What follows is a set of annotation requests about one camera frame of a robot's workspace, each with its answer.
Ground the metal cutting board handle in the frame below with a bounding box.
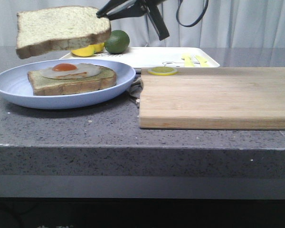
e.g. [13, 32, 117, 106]
[128, 77, 143, 108]

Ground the green lime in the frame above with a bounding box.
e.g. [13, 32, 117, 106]
[104, 30, 130, 54]

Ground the lemon slice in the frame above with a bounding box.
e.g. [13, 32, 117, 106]
[147, 66, 178, 76]

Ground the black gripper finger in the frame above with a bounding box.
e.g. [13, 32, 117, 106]
[146, 0, 170, 40]
[96, 0, 147, 20]

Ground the right yellow utensil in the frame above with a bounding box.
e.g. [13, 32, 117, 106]
[194, 55, 209, 67]

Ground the yellow utensil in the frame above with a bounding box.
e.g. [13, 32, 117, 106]
[181, 53, 195, 67]
[194, 55, 209, 67]

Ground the bread slice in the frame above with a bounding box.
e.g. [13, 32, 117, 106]
[28, 66, 117, 96]
[16, 6, 111, 59]

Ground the front yellow lemon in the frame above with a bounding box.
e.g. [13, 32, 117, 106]
[71, 45, 95, 57]

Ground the light blue round plate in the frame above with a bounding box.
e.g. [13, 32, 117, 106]
[0, 58, 136, 109]

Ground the fried egg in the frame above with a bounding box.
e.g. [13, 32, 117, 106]
[40, 63, 101, 80]

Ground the wooden cutting board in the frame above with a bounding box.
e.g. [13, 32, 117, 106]
[139, 67, 285, 130]

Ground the yellow lemon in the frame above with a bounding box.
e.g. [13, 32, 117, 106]
[71, 45, 95, 57]
[92, 43, 105, 54]

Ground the dark blue cable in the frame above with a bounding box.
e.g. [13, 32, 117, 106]
[175, 0, 209, 28]

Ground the white rectangular tray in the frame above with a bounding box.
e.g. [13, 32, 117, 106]
[58, 47, 221, 71]

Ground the left yellow utensil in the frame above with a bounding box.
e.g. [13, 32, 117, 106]
[181, 53, 195, 67]

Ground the rear yellow lemon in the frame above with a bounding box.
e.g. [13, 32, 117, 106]
[92, 43, 105, 54]

